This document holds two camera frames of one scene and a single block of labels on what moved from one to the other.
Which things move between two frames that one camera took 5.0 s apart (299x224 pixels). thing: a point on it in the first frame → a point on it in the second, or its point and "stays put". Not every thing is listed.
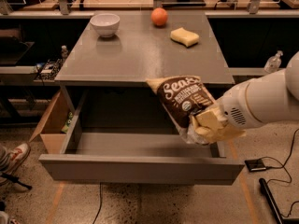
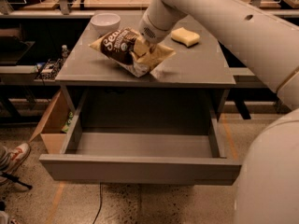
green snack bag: [64, 128] stays put
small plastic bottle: [64, 52] stays put
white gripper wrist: [234, 106] → [149, 32]
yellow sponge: [184, 36] stays put
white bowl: [106, 24] stays put
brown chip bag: [182, 97] → [118, 48]
